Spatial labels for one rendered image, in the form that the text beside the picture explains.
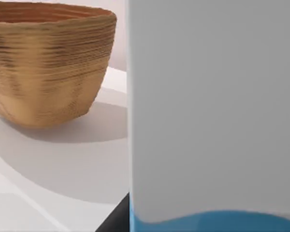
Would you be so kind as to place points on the white and blue bottle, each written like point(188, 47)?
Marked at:
point(212, 108)

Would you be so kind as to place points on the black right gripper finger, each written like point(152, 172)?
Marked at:
point(118, 218)

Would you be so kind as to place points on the brown woven basket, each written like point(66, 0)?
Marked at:
point(48, 72)

